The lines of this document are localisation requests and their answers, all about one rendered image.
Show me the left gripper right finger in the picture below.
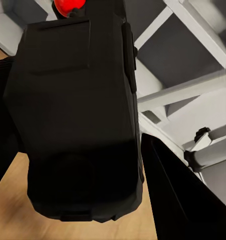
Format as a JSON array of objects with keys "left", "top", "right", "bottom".
[{"left": 141, "top": 132, "right": 226, "bottom": 240}]

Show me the digital camera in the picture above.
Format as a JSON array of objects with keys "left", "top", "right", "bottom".
[{"left": 0, "top": 0, "right": 145, "bottom": 223}]

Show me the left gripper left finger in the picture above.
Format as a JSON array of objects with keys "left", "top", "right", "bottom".
[{"left": 0, "top": 133, "right": 19, "bottom": 181}]

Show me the camera tripod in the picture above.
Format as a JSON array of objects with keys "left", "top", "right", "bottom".
[{"left": 137, "top": 68, "right": 226, "bottom": 182}]

